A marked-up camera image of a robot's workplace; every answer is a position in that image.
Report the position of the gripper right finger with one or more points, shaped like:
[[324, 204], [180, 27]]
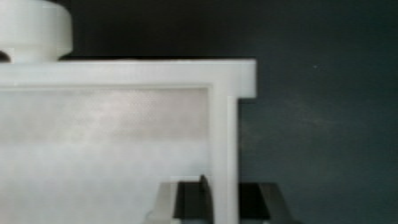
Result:
[[264, 206]]

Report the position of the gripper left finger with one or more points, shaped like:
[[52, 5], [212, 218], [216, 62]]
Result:
[[194, 201]]

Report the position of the white drawer with knob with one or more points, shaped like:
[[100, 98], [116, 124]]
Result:
[[116, 126]]

